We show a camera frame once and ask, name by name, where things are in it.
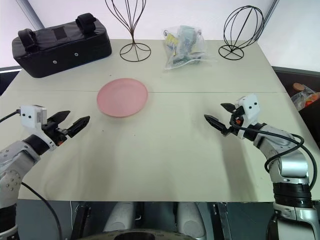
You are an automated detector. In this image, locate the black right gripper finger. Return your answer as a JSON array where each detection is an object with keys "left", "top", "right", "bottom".
[
  {"left": 220, "top": 102, "right": 238, "bottom": 114},
  {"left": 203, "top": 114, "right": 231, "bottom": 134}
]

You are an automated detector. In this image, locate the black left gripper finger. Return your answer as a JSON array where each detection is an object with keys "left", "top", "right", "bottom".
[
  {"left": 46, "top": 110, "right": 71, "bottom": 126},
  {"left": 66, "top": 115, "right": 91, "bottom": 138}
]

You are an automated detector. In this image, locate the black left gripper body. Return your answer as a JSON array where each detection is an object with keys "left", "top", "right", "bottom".
[{"left": 41, "top": 121, "right": 71, "bottom": 148}]

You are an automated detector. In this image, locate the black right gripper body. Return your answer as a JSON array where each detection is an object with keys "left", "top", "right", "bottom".
[{"left": 221, "top": 106, "right": 247, "bottom": 138}]

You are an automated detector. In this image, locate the pink round plate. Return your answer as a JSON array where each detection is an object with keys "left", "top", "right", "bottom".
[{"left": 96, "top": 77, "right": 149, "bottom": 119}]

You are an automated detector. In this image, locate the dark box with white strip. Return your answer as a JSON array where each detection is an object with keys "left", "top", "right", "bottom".
[{"left": 0, "top": 65, "right": 20, "bottom": 97}]

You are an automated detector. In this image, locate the clear plastic bag of items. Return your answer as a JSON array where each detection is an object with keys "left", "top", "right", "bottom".
[{"left": 162, "top": 24, "right": 216, "bottom": 73}]

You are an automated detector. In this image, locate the dark storage bin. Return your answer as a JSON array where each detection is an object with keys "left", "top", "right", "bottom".
[{"left": 271, "top": 65, "right": 320, "bottom": 152}]

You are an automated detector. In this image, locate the plastic bag with orange items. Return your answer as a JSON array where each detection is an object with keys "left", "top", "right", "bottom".
[{"left": 290, "top": 86, "right": 320, "bottom": 111}]

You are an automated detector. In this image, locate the grey rounded robot leg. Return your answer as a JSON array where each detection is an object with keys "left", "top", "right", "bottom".
[
  {"left": 178, "top": 201, "right": 210, "bottom": 233},
  {"left": 103, "top": 201, "right": 136, "bottom": 233}
]

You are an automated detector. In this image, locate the dark round rim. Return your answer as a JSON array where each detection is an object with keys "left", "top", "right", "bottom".
[{"left": 81, "top": 225, "right": 202, "bottom": 240}]

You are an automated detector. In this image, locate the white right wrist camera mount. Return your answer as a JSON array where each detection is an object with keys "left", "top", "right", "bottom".
[{"left": 234, "top": 93, "right": 260, "bottom": 140}]

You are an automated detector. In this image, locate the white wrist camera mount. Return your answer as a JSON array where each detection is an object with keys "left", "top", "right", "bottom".
[
  {"left": 19, "top": 104, "right": 56, "bottom": 152},
  {"left": 234, "top": 93, "right": 260, "bottom": 140}
]

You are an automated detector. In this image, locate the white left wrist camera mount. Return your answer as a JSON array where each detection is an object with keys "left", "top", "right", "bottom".
[{"left": 19, "top": 104, "right": 56, "bottom": 152}]

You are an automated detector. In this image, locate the ball-shaped black wire stand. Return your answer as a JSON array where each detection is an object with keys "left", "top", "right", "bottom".
[{"left": 218, "top": 5, "right": 265, "bottom": 61}]

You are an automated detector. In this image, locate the black padded strap bag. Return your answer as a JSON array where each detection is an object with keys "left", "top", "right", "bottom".
[{"left": 11, "top": 13, "right": 113, "bottom": 79}]

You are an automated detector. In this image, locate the black table frame bracket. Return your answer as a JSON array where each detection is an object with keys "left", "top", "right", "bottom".
[
  {"left": 70, "top": 201, "right": 93, "bottom": 240},
  {"left": 211, "top": 201, "right": 235, "bottom": 240}
]

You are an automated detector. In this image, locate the vase-shaped black wire stand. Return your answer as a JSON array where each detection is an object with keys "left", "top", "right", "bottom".
[{"left": 104, "top": 0, "right": 153, "bottom": 63}]

